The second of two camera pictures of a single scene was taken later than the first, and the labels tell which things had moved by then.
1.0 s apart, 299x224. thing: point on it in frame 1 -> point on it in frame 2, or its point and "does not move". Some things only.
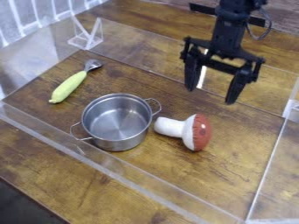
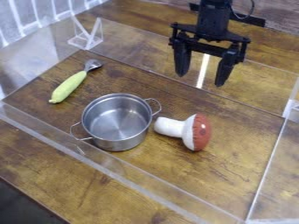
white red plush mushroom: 194,130 does not move
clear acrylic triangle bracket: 85,39 does not move
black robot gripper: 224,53 -> 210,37
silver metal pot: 117,120 does not move
